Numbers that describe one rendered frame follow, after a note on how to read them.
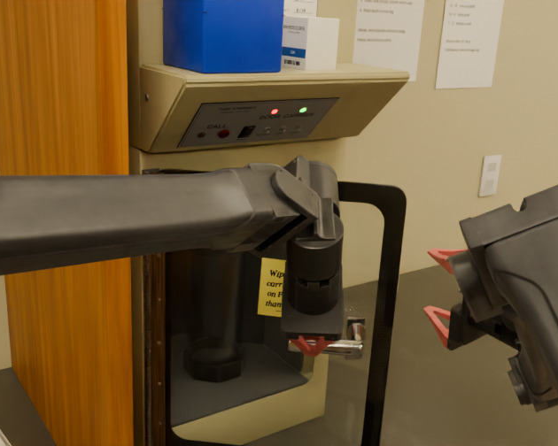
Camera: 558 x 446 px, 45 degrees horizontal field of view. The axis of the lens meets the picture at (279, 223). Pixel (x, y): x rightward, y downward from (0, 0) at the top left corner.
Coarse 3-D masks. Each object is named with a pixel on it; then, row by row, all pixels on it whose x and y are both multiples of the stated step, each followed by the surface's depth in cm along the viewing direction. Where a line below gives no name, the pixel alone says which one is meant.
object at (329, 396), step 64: (384, 192) 79; (192, 256) 84; (384, 256) 81; (192, 320) 86; (256, 320) 86; (384, 320) 84; (192, 384) 89; (256, 384) 88; (320, 384) 87; (384, 384) 86
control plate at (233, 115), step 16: (208, 112) 76; (224, 112) 77; (240, 112) 78; (256, 112) 80; (288, 112) 82; (304, 112) 84; (320, 112) 85; (192, 128) 77; (208, 128) 79; (224, 128) 80; (240, 128) 82; (256, 128) 83; (272, 128) 84; (288, 128) 86; (304, 128) 88; (192, 144) 81; (208, 144) 82
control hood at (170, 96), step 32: (352, 64) 93; (160, 96) 74; (192, 96) 72; (224, 96) 74; (256, 96) 76; (288, 96) 79; (320, 96) 82; (352, 96) 85; (384, 96) 88; (160, 128) 76; (320, 128) 90; (352, 128) 93
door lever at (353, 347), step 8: (352, 328) 84; (360, 328) 84; (304, 336) 81; (352, 336) 83; (360, 336) 83; (288, 344) 81; (312, 344) 80; (336, 344) 80; (344, 344) 80; (352, 344) 80; (360, 344) 80; (328, 352) 80; (336, 352) 80; (344, 352) 80; (352, 352) 80; (360, 352) 80
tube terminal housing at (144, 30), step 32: (128, 0) 78; (160, 0) 77; (320, 0) 89; (352, 0) 92; (128, 32) 79; (160, 32) 78; (352, 32) 94; (128, 64) 80; (160, 64) 79; (128, 96) 82; (128, 128) 83; (128, 160) 84; (160, 160) 83; (192, 160) 85; (224, 160) 88; (256, 160) 91; (288, 160) 94; (320, 160) 97
